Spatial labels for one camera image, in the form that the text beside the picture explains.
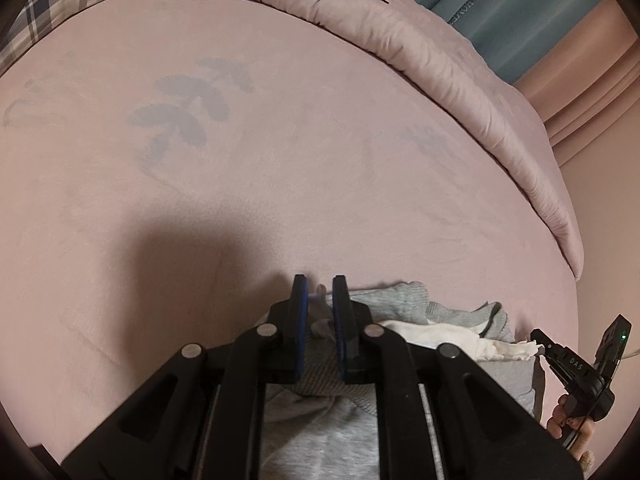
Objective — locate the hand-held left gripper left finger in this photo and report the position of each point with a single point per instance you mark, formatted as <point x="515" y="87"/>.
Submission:
<point x="299" y="320"/>

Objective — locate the person's right forearm fuzzy sleeve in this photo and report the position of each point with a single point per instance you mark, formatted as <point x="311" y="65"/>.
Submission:
<point x="587" y="457"/>

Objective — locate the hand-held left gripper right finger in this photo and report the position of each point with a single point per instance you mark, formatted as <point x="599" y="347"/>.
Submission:
<point x="340" y="320"/>

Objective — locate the teal curtain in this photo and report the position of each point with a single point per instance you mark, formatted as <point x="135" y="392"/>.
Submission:
<point x="500" y="5"/>

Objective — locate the person's right hand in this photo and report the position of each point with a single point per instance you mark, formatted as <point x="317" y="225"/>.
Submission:
<point x="556" y="422"/>

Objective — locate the grey sweatshirt with white lining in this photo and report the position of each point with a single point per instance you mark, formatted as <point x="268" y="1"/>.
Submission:
<point x="320" y="435"/>

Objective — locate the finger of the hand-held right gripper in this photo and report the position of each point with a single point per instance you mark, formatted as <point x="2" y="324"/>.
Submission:
<point x="555" y="355"/>

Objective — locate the pink quilted comforter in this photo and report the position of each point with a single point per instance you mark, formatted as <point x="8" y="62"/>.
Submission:
<point x="450" y="85"/>

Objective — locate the pink leaf-print bed sheet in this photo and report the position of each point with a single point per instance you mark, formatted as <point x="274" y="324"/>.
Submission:
<point x="275" y="160"/>

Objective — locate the plaid pillow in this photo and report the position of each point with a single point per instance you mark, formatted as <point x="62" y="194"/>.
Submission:
<point x="60" y="5"/>

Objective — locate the pink curtain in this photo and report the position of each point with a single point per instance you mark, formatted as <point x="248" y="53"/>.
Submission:
<point x="585" y="90"/>

